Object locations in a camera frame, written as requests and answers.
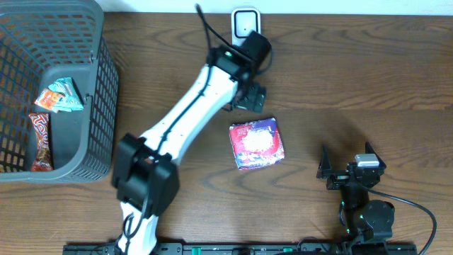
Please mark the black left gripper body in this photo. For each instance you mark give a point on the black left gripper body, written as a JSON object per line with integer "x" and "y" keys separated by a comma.
{"x": 253, "y": 98}

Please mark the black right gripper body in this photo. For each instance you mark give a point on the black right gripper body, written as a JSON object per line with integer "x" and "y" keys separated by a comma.
{"x": 338, "y": 180}

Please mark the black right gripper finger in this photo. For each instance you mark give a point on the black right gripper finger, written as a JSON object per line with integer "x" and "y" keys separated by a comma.
{"x": 325, "y": 168}
{"x": 371, "y": 155}

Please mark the red purple snack bag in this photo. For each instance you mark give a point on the red purple snack bag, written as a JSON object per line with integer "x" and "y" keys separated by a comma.
{"x": 256, "y": 144}

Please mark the teal snack wrapper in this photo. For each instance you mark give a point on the teal snack wrapper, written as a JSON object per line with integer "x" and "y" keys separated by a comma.
{"x": 70, "y": 100}

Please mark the orange small snack packet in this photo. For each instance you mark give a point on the orange small snack packet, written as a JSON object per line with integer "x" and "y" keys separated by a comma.
{"x": 48, "y": 100}

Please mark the red chocolate bar wrapper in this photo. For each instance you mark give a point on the red chocolate bar wrapper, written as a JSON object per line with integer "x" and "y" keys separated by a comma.
{"x": 43, "y": 158}

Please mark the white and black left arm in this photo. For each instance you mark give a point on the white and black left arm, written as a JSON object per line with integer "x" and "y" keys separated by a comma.
{"x": 145, "y": 173}

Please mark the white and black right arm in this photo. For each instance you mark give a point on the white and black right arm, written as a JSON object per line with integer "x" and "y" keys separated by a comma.
{"x": 366, "y": 220}

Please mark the white barcode scanner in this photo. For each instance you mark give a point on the white barcode scanner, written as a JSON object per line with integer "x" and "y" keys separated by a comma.
{"x": 243, "y": 22}

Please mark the dark grey plastic basket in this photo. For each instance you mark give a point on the dark grey plastic basket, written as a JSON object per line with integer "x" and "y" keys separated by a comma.
{"x": 42, "y": 41}

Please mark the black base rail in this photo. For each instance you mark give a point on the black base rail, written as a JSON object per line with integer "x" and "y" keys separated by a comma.
{"x": 243, "y": 249}

